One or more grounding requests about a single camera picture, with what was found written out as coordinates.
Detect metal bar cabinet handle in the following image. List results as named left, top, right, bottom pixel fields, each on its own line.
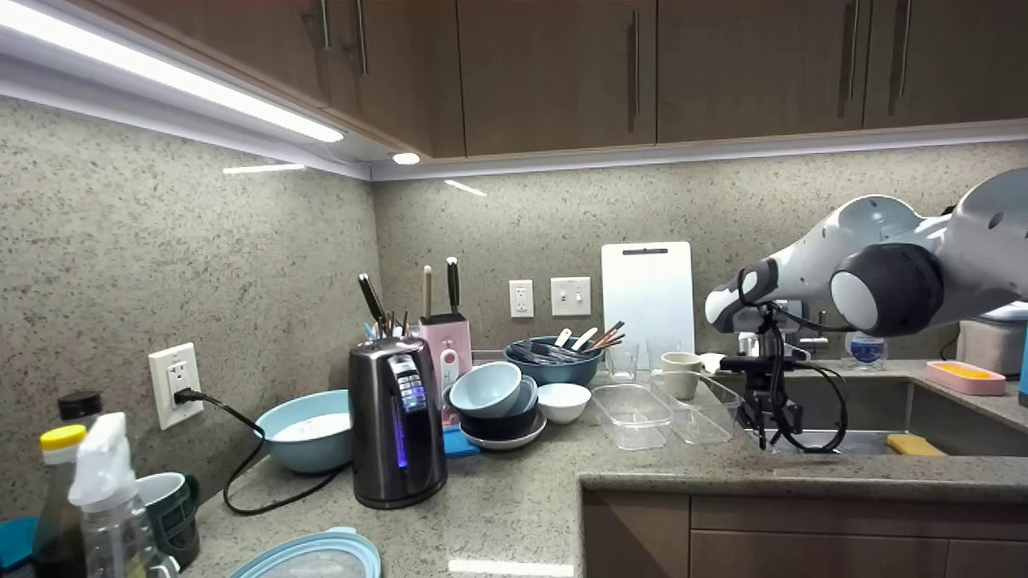
left=354, top=0, right=376, bottom=77
left=624, top=10, right=642, bottom=139
left=843, top=0, right=868, bottom=108
left=316, top=0, right=338, bottom=55
left=882, top=0, right=908, bottom=117

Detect pink sponge tray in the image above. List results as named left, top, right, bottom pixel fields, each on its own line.
left=922, top=360, right=1012, bottom=402

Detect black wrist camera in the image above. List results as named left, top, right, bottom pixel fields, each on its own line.
left=716, top=353, right=815, bottom=375

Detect dark blue utensil bowl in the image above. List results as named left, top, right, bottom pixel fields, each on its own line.
left=505, top=333, right=605, bottom=387

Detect white shallow dish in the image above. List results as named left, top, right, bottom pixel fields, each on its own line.
left=693, top=349, right=742, bottom=379

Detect stacked blue bowls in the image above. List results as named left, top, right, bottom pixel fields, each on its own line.
left=459, top=375, right=547, bottom=443

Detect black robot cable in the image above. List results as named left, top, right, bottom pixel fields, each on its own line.
left=732, top=265, right=850, bottom=458

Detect small white bowl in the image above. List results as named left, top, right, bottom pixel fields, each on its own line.
left=532, top=379, right=593, bottom=427

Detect brown handled utensil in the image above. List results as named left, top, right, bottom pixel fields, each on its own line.
left=587, top=316, right=631, bottom=355

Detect under-cabinet light strip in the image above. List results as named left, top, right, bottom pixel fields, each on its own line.
left=0, top=0, right=351, bottom=148

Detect black capped dark bottle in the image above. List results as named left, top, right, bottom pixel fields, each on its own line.
left=55, top=387, right=110, bottom=427

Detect clear drinking glass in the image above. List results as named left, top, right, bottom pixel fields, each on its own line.
left=605, top=337, right=658, bottom=391

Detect pink knife block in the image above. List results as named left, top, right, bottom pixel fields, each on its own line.
left=416, top=310, right=479, bottom=434

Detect white cutting board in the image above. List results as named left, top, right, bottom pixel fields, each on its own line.
left=597, top=236, right=701, bottom=373

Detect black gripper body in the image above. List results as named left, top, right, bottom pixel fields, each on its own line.
left=744, top=366, right=805, bottom=422

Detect grey utensil holder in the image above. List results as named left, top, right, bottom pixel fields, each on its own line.
left=366, top=307, right=424, bottom=346

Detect black electric kettle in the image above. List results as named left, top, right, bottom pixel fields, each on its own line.
left=345, top=329, right=452, bottom=513

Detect white double light switch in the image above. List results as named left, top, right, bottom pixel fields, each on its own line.
left=547, top=271, right=593, bottom=321

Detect white storage container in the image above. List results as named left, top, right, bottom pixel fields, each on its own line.
left=955, top=316, right=1026, bottom=379

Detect blue plastic item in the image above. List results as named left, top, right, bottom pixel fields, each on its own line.
left=0, top=511, right=48, bottom=578

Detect steel sink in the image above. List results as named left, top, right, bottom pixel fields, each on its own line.
left=737, top=373, right=1028, bottom=463

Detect black power cord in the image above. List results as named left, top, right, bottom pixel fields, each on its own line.
left=170, top=384, right=360, bottom=518

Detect small light blue bowl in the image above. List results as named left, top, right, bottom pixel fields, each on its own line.
left=443, top=360, right=531, bottom=419

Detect large light blue bowl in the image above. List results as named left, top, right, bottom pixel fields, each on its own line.
left=255, top=384, right=360, bottom=478

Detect black handled knife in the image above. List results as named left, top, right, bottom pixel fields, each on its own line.
left=358, top=270, right=394, bottom=337
left=443, top=253, right=466, bottom=321

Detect white wall outlet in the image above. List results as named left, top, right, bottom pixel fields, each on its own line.
left=144, top=337, right=208, bottom=434

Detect white plate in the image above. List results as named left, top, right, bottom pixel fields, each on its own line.
left=459, top=415, right=554, bottom=455

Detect clear plastic container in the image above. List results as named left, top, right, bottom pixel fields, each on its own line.
left=591, top=379, right=681, bottom=453
left=670, top=369, right=749, bottom=449

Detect clear spray bottle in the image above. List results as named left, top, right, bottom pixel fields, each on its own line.
left=68, top=409, right=182, bottom=578

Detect white mug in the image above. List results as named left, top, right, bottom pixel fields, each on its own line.
left=656, top=346, right=707, bottom=403

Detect blue dish cloth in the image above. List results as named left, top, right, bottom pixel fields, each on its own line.
left=437, top=422, right=486, bottom=463

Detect dark green mug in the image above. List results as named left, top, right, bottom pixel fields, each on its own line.
left=135, top=467, right=204, bottom=570

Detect yellow capped oil bottle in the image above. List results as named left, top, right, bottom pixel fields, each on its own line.
left=31, top=419, right=97, bottom=578

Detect yellow sponge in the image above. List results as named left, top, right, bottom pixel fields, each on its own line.
left=935, top=364, right=997, bottom=384
left=882, top=430, right=947, bottom=463

